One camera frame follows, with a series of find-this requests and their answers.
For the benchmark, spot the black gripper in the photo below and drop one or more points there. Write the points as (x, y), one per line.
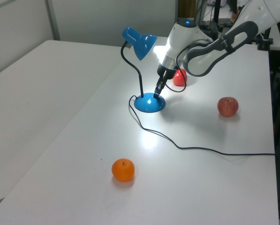
(166, 72)

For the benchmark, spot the blue desk lamp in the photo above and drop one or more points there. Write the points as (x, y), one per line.
(142, 44)

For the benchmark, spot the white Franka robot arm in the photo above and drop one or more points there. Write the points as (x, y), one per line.
(179, 39)

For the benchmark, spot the bright red apple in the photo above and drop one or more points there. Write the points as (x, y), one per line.
(178, 79)

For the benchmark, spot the pale red apple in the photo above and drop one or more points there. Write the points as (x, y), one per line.
(227, 107)

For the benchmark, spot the orange mandarin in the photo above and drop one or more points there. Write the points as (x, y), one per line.
(123, 170)

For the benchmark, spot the black stand pole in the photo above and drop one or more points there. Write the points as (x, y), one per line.
(217, 10)

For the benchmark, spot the black clamp with stand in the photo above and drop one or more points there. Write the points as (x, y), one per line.
(265, 43)

